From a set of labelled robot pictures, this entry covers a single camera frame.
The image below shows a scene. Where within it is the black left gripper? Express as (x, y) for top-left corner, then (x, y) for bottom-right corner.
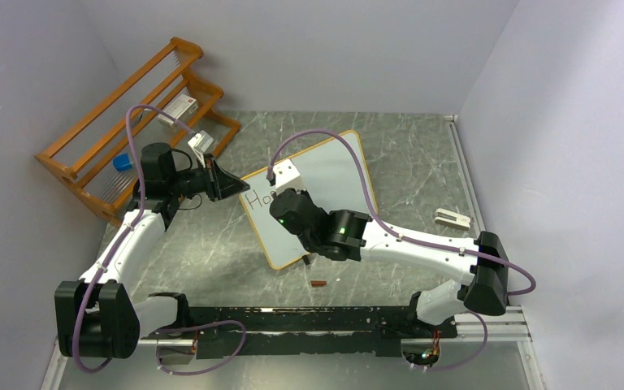
(167, 154), (249, 202)

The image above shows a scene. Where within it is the yellow framed whiteboard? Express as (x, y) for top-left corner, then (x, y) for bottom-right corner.
(240, 131), (375, 270)

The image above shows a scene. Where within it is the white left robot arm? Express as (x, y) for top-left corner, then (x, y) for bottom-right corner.
(54, 142), (249, 358)

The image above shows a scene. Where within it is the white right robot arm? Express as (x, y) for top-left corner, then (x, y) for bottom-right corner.
(269, 188), (508, 336)

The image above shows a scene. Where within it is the white whiteboard eraser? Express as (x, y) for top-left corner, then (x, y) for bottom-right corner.
(434, 208), (472, 232)

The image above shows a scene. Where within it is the grey cardboard box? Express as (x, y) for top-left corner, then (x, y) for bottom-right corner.
(157, 93), (198, 128)

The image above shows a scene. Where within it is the blue cube block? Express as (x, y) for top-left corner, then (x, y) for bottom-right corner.
(111, 153), (135, 172)

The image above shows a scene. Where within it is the orange wooden rack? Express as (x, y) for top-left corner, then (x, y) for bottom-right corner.
(35, 37), (241, 226)

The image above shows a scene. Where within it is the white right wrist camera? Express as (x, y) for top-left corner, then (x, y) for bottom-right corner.
(266, 158), (306, 195)

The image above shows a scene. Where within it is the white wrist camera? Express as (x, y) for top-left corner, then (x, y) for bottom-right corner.
(266, 158), (306, 195)
(187, 130), (214, 167)

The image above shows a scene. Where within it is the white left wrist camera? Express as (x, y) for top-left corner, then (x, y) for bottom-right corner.
(187, 130), (214, 167)

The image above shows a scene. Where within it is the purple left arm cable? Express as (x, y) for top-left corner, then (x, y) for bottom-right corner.
(71, 104), (201, 375)

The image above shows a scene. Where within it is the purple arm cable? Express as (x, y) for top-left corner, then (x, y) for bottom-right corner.
(266, 128), (538, 297)
(71, 104), (201, 375)

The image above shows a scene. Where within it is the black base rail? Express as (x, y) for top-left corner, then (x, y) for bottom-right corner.
(140, 297), (457, 359)

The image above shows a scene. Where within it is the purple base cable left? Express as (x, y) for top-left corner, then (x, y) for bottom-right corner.
(150, 320), (248, 377)

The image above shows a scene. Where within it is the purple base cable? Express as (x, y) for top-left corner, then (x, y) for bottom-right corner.
(150, 320), (248, 377)
(409, 312), (490, 374)

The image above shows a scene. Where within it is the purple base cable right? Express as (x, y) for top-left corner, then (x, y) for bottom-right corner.
(409, 312), (490, 374)

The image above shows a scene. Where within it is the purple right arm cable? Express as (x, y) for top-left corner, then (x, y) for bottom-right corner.
(266, 128), (538, 297)

